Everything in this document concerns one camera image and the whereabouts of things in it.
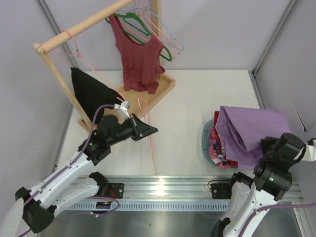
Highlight green hanger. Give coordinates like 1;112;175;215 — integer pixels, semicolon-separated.
114;12;173;62

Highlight colourful clothes in basin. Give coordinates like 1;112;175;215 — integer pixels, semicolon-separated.
208;127;237;169

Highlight white slotted cable duct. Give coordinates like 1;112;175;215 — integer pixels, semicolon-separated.
68;201;230;212

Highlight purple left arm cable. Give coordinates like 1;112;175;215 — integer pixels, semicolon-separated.
17;105;121;237

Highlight empty pink wire hanger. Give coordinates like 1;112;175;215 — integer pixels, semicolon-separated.
118;0;182;60

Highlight aluminium rail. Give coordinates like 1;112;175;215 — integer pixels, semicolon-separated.
69;175;304;204

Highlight wooden clothes rack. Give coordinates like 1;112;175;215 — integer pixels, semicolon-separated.
32;0;176;131

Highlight teal plastic basin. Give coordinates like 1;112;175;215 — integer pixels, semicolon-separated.
201;118;260;171

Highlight red folded cloth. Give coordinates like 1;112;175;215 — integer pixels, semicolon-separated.
214;111;237;168

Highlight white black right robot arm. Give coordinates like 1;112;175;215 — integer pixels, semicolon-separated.
207;133;316;237

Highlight maroon tank top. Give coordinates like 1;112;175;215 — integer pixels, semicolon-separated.
108;14;165;94

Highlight pink wire hanger with trousers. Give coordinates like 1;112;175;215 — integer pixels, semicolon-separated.
137;97;158;176

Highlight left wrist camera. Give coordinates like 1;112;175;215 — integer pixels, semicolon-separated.
114;100;130;120

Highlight black garment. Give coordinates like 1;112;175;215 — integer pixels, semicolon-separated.
71;67;124;120

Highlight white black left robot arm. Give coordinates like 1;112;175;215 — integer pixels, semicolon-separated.
15;114;158;234

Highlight pink wire hanger with black garment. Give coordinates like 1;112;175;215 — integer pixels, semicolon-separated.
50;29;125;102

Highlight blue wire hanger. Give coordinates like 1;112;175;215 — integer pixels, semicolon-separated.
117;0;185;54

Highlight purple trousers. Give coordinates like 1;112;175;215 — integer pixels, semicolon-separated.
215;106;291;170

